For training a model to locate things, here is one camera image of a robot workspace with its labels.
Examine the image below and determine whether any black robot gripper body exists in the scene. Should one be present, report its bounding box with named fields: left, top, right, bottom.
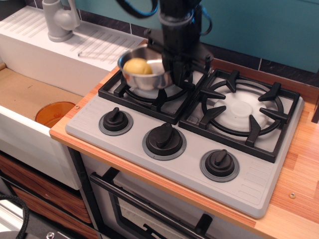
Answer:
left=144, top=22, right=213, bottom=73

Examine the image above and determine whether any upper wooden drawer front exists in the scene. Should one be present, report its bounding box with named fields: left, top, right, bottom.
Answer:
left=0, top=153, right=91, bottom=223

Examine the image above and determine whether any black stove knob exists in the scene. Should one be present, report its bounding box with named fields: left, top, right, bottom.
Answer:
left=99, top=107, right=134, bottom=136
left=200, top=149, right=240, bottom=183
left=142, top=123, right=187, bottom=161

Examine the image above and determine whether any grey toy faucet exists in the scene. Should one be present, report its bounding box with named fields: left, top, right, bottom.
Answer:
left=42, top=0, right=80, bottom=42

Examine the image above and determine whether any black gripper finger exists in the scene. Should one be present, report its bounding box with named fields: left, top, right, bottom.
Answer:
left=172, top=61, right=192, bottom=86
left=148, top=39, right=173, bottom=72

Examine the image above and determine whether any black burner grate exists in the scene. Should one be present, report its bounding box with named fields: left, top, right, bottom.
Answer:
left=98, top=69, right=212, bottom=124
left=179, top=69, right=304, bottom=163

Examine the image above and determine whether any black left burner grate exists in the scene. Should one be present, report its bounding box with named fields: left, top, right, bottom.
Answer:
left=98, top=69, right=212, bottom=124

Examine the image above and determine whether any black braided cable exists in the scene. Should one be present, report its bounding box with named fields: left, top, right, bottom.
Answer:
left=0, top=195, right=30, bottom=239

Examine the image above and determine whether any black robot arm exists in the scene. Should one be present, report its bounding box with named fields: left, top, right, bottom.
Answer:
left=118, top=0, right=213, bottom=87

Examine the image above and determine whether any yellow toy potato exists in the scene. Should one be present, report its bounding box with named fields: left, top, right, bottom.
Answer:
left=123, top=58, right=153, bottom=75

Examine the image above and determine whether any grey toy stove top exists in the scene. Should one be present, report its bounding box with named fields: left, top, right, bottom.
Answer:
left=65, top=58, right=305, bottom=220

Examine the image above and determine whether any black left stove knob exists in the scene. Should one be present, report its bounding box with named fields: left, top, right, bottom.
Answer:
left=99, top=107, right=134, bottom=136

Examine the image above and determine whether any black right stove knob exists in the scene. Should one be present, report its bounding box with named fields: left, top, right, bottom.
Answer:
left=200, top=149, right=240, bottom=183

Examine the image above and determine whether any oven door with black handle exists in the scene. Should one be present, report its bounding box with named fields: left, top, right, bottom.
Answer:
left=89, top=167, right=225, bottom=239

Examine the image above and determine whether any stainless steel saucepan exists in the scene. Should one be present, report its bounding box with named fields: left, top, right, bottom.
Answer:
left=77, top=46, right=175, bottom=92

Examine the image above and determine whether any black middle stove knob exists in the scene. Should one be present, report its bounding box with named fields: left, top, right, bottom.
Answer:
left=142, top=123, right=187, bottom=161

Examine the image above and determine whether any lower wooden drawer front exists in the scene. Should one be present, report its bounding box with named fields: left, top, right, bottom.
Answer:
left=12, top=186, right=99, bottom=239

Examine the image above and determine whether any white toy sink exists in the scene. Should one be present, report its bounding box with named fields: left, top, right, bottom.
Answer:
left=0, top=6, right=142, bottom=190

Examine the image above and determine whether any black right burner grate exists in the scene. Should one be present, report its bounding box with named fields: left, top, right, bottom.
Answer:
left=179, top=69, right=304, bottom=163

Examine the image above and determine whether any wooden drawer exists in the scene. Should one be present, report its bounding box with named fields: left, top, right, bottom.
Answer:
left=12, top=186, right=99, bottom=239
left=0, top=153, right=91, bottom=223

